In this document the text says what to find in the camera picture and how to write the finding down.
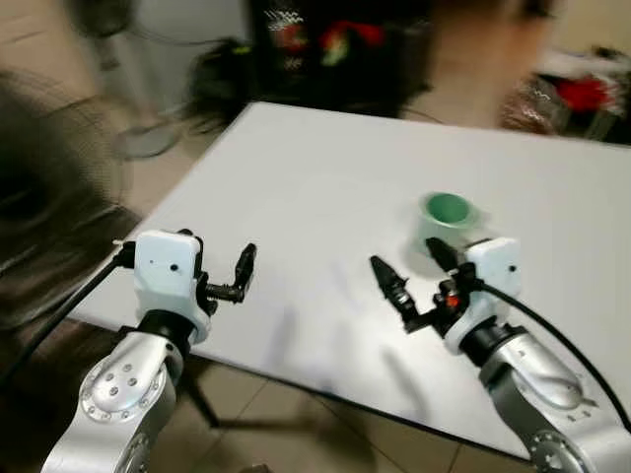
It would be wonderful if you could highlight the black floor fan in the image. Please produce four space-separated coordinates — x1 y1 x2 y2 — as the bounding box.
0 69 134 331

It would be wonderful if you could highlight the red and yellow soft item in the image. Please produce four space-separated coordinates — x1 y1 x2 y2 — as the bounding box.
320 20 387 65

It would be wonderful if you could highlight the red garment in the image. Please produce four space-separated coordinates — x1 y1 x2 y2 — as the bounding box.
557 77 612 111

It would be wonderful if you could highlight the patterned shopping bag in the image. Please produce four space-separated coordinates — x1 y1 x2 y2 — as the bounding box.
503 74 563 134

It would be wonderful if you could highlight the black metal table leg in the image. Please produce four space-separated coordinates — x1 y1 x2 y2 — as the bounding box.
182 370 223 430

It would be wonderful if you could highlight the black shelf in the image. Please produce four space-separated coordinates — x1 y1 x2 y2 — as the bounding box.
246 0 435 114

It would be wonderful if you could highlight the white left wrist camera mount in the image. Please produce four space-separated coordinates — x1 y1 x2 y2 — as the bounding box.
133 230 213 344

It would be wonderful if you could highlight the black bag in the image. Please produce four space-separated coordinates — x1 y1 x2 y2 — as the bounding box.
187 39 257 129

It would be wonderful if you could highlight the grey standing fan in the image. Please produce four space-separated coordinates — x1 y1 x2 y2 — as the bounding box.
64 0 185 161

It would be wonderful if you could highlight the white rack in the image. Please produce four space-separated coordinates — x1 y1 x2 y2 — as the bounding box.
537 44 631 144

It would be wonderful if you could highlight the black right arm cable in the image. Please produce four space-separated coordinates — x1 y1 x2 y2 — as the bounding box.
456 279 631 430

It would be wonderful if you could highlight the clear snack bag red print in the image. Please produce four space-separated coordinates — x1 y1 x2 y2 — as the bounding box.
271 15 312 55

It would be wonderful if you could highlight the green ceramic mug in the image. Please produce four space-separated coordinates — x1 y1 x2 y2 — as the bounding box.
414 192 484 257

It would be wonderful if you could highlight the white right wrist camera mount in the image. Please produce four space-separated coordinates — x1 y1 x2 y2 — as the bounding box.
444 236 524 354

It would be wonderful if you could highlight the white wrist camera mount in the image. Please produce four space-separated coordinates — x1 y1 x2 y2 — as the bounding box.
133 230 213 344
444 236 524 354

